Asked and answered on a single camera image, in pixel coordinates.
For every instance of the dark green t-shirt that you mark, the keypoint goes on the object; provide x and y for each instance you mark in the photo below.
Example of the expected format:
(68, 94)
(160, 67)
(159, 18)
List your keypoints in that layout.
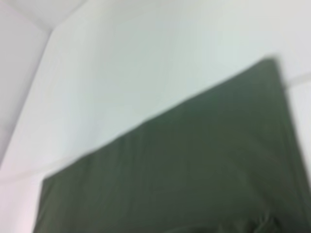
(182, 174)

